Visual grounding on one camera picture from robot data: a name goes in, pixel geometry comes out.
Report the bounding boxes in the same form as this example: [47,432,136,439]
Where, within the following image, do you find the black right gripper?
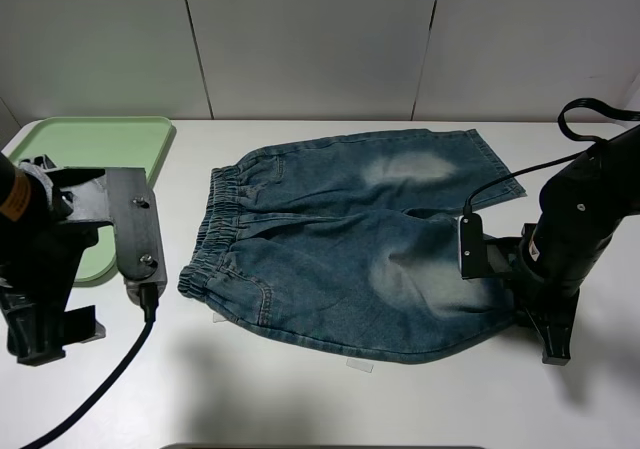
[482,221,581,366]

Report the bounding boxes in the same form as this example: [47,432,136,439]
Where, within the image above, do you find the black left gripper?
[1,156,106,366]

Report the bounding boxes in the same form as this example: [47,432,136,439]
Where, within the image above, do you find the blue children's denim shorts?
[178,129,525,364]

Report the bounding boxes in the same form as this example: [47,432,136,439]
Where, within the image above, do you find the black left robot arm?
[1,156,106,366]

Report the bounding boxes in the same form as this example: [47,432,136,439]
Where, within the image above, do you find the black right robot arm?
[482,128,639,366]

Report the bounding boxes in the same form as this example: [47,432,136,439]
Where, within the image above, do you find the light green plastic tray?
[1,116,174,283]

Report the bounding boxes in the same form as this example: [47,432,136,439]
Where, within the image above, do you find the clear tape piece front centre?
[346,358,374,374]

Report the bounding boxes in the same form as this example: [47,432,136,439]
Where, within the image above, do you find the black left camera cable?
[0,283,160,449]

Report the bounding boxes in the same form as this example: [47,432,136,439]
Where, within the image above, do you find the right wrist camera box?
[458,213,488,279]

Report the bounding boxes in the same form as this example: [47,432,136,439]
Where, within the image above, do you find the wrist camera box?
[106,168,167,305]
[458,213,488,279]

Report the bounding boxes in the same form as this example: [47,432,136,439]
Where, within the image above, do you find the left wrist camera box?
[106,168,167,305]

